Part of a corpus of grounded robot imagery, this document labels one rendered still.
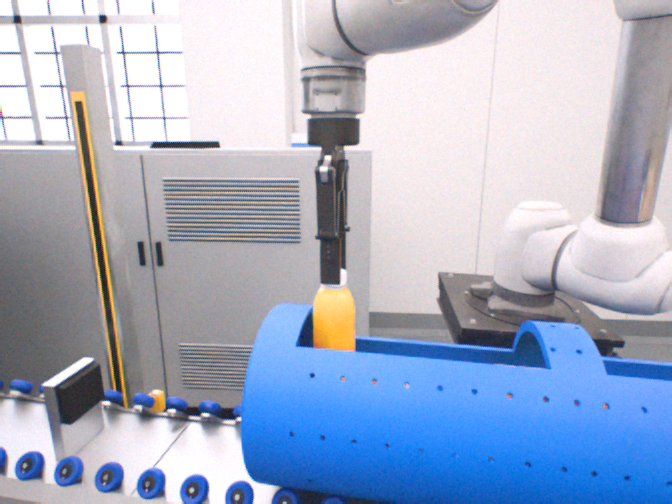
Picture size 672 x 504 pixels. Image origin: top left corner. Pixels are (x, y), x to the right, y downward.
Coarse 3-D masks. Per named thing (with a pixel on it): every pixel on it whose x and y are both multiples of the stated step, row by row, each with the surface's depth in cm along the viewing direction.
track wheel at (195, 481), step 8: (184, 480) 69; (192, 480) 69; (200, 480) 69; (184, 488) 69; (192, 488) 68; (200, 488) 68; (208, 488) 69; (184, 496) 68; (192, 496) 68; (200, 496) 68
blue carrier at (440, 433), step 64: (256, 384) 60; (320, 384) 59; (384, 384) 58; (448, 384) 57; (512, 384) 56; (576, 384) 55; (640, 384) 54; (256, 448) 60; (320, 448) 58; (384, 448) 56; (448, 448) 55; (512, 448) 53; (576, 448) 52; (640, 448) 51
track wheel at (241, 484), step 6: (240, 480) 68; (234, 486) 68; (240, 486) 68; (246, 486) 68; (228, 492) 68; (234, 492) 68; (240, 492) 67; (246, 492) 67; (252, 492) 68; (228, 498) 67; (234, 498) 67; (240, 498) 67; (246, 498) 67; (252, 498) 67
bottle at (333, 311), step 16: (320, 288) 67; (336, 288) 65; (320, 304) 65; (336, 304) 65; (352, 304) 66; (320, 320) 66; (336, 320) 65; (352, 320) 67; (320, 336) 66; (336, 336) 66; (352, 336) 67
